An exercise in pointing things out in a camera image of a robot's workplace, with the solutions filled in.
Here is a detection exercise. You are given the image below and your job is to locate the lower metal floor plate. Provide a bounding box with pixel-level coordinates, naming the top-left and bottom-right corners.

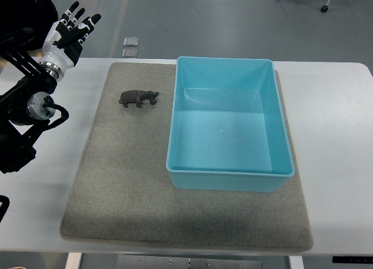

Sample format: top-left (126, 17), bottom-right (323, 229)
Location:
top-left (122, 48), bottom-right (138, 58)

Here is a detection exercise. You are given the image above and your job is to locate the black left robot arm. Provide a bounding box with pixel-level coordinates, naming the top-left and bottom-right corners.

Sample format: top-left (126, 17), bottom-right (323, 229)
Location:
top-left (1, 27), bottom-right (69, 173)

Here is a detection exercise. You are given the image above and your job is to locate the left white table leg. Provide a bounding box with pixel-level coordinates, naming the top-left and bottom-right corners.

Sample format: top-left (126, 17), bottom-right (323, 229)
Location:
top-left (65, 253), bottom-right (83, 269)

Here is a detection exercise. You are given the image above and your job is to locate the white table leg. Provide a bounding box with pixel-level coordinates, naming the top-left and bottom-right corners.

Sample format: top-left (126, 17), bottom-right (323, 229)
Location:
top-left (65, 253), bottom-right (83, 269)
top-left (288, 256), bottom-right (305, 269)

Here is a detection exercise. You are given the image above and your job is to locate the metal floor plate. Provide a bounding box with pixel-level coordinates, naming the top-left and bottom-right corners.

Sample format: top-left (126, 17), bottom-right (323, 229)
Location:
top-left (122, 48), bottom-right (138, 58)
top-left (123, 37), bottom-right (139, 47)

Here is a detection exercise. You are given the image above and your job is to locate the brown hippo toy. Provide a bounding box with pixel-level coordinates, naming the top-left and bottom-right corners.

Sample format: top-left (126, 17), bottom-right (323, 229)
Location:
top-left (118, 90), bottom-right (159, 108)

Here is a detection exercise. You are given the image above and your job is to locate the right white table leg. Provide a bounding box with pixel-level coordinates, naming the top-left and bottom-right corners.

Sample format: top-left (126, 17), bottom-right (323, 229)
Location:
top-left (288, 256), bottom-right (305, 269)

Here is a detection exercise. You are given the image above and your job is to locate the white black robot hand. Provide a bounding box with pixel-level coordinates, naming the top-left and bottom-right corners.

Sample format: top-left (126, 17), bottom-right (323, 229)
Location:
top-left (39, 1), bottom-right (101, 78)

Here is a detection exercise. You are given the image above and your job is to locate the upper metal floor plate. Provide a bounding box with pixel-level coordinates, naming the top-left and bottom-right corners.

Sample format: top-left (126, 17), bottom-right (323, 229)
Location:
top-left (123, 37), bottom-right (139, 47)

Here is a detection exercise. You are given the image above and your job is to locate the blue plastic box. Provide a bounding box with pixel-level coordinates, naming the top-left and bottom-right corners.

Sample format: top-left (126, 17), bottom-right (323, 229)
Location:
top-left (166, 57), bottom-right (295, 192)

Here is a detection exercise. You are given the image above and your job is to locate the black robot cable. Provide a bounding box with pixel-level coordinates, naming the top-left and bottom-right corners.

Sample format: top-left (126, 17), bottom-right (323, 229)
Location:
top-left (0, 194), bottom-right (10, 223)

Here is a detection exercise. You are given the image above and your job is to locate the grey metal table crossbar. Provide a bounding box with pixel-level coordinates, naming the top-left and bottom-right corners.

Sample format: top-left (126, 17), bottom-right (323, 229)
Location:
top-left (116, 254), bottom-right (263, 269)

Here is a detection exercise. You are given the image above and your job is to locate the black table control panel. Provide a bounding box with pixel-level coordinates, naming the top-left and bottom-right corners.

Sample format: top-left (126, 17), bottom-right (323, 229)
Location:
top-left (332, 256), bottom-right (373, 264)

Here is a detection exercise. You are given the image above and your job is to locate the right black caster wheel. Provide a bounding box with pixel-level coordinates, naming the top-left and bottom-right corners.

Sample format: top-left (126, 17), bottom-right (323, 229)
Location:
top-left (321, 5), bottom-right (329, 13)

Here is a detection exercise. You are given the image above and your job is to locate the grey felt mat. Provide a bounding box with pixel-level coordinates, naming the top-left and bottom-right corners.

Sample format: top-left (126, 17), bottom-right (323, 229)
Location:
top-left (60, 63), bottom-right (313, 252)

